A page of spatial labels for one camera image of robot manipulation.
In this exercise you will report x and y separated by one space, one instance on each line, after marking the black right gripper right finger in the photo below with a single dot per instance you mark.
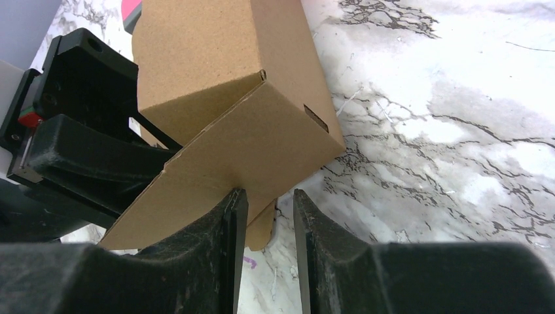
340 273

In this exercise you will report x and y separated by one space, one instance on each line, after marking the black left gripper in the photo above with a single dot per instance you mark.
75 150

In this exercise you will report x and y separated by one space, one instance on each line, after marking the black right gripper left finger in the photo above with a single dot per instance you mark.
196 270

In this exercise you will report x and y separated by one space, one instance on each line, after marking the brown cardboard box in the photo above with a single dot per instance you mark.
239 85

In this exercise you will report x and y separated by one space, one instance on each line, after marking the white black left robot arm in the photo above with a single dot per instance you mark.
74 148

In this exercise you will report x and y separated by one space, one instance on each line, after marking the pink grey whiteboard eraser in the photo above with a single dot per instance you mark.
131 12

